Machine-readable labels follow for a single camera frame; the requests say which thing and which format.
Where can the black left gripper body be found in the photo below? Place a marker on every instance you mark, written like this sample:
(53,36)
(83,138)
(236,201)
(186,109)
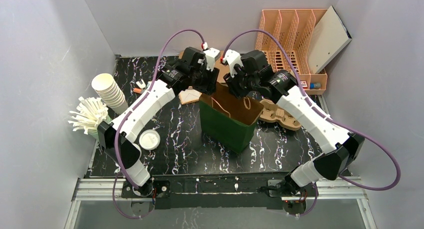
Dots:
(208,82)

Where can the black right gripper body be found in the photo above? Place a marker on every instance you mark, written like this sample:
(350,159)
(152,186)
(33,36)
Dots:
(234,83)

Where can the brown pulp cup carrier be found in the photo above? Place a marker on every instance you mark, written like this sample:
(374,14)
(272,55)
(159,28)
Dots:
(272,113)

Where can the green kraft paper bag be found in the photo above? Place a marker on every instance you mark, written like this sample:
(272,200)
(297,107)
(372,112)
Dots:
(229,120)

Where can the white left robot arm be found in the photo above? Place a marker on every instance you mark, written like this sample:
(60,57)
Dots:
(117,138)

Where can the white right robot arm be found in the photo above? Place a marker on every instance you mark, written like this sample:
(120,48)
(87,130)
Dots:
(338,145)

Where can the stack of flat paper bags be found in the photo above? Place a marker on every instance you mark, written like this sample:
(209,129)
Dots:
(189,95)

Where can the red and white small box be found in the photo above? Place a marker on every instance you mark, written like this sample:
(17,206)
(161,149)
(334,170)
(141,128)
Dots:
(304,84)

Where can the teal and orange stapler tools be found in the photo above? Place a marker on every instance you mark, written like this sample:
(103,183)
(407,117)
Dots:
(141,86)

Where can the grey blue small bottle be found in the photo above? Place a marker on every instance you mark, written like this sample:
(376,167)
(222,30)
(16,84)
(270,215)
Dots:
(315,86)

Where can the orange plastic file organizer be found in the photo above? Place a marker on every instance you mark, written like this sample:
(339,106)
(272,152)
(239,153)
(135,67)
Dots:
(293,29)

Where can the white cup lid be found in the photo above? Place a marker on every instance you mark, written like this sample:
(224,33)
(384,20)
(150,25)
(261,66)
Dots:
(149,139)

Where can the stack of white paper cups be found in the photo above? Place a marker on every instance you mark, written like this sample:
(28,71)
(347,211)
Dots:
(107,88)

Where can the green cup of white straws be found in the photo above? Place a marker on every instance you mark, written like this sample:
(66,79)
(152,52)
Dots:
(89,113)

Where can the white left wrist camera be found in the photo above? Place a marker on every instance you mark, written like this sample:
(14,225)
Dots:
(211,56)

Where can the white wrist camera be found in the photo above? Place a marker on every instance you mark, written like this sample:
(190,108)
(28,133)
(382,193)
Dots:
(232,58)
(211,56)

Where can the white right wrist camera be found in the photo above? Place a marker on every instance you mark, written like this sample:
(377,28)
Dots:
(232,58)

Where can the white board leaning on wall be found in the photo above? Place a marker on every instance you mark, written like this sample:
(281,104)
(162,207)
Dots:
(328,38)

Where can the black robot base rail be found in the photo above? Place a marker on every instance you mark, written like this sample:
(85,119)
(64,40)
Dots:
(234,190)

